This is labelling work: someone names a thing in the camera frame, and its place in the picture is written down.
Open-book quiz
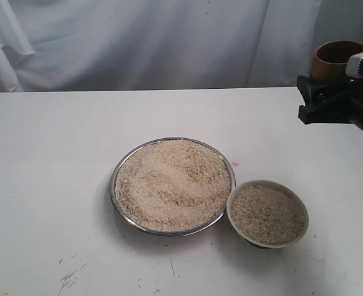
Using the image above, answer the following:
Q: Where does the steel plate with rice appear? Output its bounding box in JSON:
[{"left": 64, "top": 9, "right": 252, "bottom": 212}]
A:
[{"left": 109, "top": 138, "right": 236, "bottom": 237}]

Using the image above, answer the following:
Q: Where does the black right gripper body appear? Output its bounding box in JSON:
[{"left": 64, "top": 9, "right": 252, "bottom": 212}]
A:
[{"left": 315, "top": 78, "right": 363, "bottom": 131}]

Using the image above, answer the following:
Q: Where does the white ceramic bowl with rice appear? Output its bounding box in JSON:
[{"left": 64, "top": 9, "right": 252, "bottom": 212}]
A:
[{"left": 226, "top": 179, "right": 309, "bottom": 249}]

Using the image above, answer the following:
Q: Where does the brown wooden cup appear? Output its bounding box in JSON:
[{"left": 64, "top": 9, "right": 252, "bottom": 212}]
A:
[{"left": 310, "top": 40, "right": 363, "bottom": 84}]

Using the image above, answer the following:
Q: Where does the white backdrop curtain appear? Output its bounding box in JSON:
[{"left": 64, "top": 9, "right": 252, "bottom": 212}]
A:
[{"left": 0, "top": 1, "right": 363, "bottom": 92}]

